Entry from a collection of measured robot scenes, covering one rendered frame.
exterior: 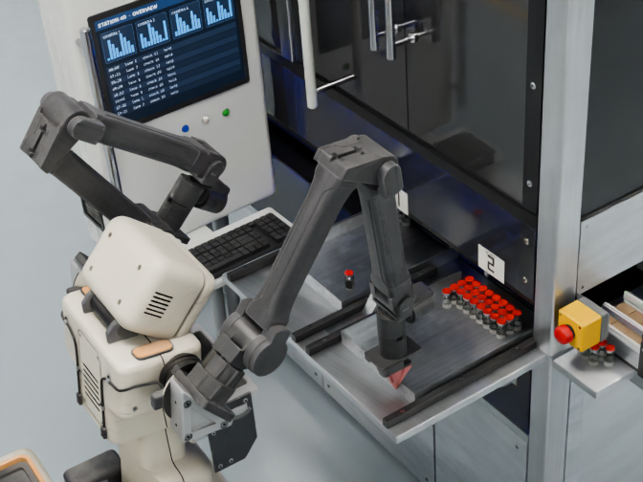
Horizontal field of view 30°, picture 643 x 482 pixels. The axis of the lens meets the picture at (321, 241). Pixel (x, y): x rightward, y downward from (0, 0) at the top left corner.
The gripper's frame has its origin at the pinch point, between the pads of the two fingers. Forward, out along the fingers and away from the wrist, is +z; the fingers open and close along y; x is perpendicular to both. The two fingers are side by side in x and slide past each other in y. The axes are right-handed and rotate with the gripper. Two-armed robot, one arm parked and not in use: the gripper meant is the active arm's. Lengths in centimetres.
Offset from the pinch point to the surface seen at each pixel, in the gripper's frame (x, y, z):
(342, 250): 48, 20, 2
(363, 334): 19.3, 5.6, 2.3
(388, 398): -0.4, -2.2, 2.5
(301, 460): 71, 14, 90
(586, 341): -21.2, 32.9, -7.7
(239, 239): 75, 6, 8
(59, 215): 241, 10, 90
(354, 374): 9.9, -3.4, 2.5
